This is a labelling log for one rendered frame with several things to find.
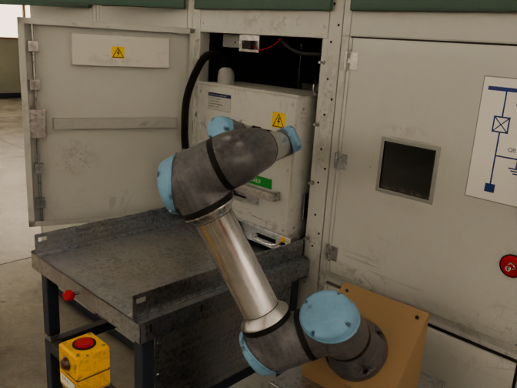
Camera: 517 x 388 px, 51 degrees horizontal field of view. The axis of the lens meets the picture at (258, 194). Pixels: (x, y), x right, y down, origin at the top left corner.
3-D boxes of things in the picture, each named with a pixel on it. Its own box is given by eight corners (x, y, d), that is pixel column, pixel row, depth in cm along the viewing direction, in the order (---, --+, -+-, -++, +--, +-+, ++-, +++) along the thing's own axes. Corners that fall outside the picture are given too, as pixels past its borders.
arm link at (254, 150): (256, 113, 104) (291, 116, 152) (206, 136, 107) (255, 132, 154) (280, 168, 105) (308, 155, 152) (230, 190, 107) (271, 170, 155)
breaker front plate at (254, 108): (284, 240, 184) (295, 97, 171) (192, 205, 215) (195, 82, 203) (287, 239, 185) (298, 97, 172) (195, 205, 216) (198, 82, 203)
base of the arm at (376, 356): (396, 329, 130) (385, 312, 123) (375, 390, 124) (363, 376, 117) (339, 313, 139) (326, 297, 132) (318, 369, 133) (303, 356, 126)
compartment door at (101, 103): (28, 222, 207) (16, 16, 187) (188, 209, 233) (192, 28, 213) (28, 227, 201) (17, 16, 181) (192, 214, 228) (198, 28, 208)
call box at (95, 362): (77, 400, 115) (75, 357, 112) (59, 382, 120) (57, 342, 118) (111, 385, 121) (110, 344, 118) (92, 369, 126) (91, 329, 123)
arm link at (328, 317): (376, 350, 119) (358, 326, 109) (319, 369, 122) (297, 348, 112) (361, 302, 127) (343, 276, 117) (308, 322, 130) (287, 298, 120)
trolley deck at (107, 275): (140, 345, 139) (140, 323, 137) (31, 267, 180) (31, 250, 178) (308, 275, 186) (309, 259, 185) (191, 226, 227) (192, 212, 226)
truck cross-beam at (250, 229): (289, 255, 183) (290, 239, 181) (187, 215, 218) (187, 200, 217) (298, 252, 186) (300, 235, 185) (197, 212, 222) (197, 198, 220)
